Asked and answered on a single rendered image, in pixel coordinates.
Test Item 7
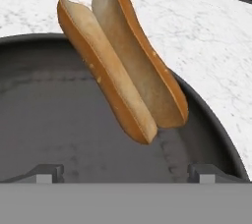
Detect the dark grey bowl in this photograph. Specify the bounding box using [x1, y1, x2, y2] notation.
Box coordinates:
[0, 32, 251, 184]

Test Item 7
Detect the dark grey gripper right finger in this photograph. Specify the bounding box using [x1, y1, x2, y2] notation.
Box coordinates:
[187, 163, 251, 184]

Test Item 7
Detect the split brown hot dog bun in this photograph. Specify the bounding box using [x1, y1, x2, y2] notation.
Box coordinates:
[56, 0, 190, 145]

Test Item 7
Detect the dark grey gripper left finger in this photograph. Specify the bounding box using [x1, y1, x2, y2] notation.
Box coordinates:
[0, 163, 65, 184]

